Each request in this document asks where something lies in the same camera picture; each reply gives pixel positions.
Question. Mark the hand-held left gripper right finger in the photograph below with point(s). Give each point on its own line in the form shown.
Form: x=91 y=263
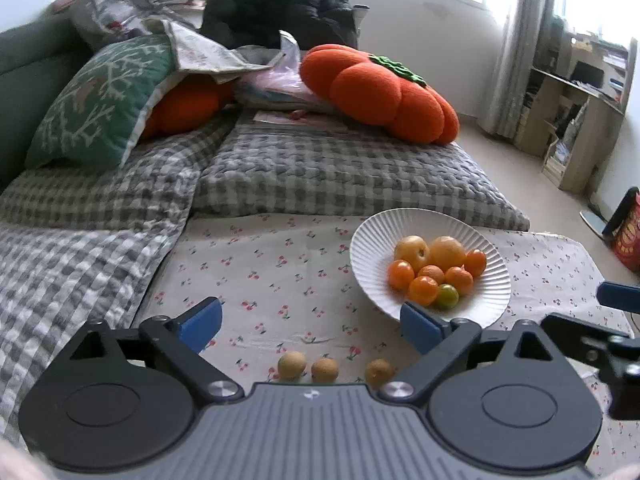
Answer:
x=420 y=330

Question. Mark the tangerine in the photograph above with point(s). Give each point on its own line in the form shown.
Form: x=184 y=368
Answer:
x=431 y=273
x=459 y=280

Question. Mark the yellow plum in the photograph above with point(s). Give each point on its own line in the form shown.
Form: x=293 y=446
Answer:
x=447 y=252
x=411 y=252

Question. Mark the white ribbed plate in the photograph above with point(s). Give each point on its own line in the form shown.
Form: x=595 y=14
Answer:
x=380 y=240

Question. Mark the black jacket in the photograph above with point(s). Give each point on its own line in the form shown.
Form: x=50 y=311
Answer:
x=280 y=5

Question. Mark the red gift bag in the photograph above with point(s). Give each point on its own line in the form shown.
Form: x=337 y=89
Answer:
x=625 y=230

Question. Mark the floral patterned cloth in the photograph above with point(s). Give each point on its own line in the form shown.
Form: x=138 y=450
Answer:
x=210 y=50

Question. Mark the grey checked blanket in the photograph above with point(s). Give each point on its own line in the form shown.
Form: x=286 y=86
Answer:
x=75 y=260

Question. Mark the green cherry tomato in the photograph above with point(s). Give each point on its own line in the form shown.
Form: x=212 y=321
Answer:
x=446 y=296

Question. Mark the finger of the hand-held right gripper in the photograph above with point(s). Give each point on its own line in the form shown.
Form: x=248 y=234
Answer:
x=580 y=340
x=617 y=294

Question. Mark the brown longan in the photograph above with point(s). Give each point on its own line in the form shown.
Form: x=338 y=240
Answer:
x=292 y=365
x=380 y=372
x=325 y=369

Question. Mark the orange pumpkin cushion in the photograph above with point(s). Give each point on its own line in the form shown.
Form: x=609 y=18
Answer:
x=375 y=90

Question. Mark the clear plastic bag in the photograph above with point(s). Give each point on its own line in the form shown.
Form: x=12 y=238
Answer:
x=282 y=67

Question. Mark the dark green sofa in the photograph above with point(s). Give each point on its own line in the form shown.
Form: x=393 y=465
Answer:
x=20 y=60

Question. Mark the cherry print sheet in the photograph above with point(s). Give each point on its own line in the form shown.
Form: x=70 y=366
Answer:
x=275 y=270

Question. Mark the orange cherry tomato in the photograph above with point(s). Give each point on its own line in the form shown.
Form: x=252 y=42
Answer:
x=475 y=262
x=401 y=274
x=423 y=290

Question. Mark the grey flat pad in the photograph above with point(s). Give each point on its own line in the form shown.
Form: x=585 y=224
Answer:
x=592 y=221

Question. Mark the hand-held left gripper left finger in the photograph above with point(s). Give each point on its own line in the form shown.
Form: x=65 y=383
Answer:
x=202 y=322

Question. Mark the green patterned pillow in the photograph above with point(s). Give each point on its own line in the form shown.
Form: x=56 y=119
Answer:
x=95 y=100

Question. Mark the plain orange cushion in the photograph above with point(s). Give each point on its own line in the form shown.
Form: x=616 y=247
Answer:
x=185 y=105

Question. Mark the grey curtain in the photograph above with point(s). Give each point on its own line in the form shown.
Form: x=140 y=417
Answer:
x=520 y=45

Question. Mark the wooden shelf unit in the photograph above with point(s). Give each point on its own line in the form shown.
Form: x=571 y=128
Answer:
x=575 y=110

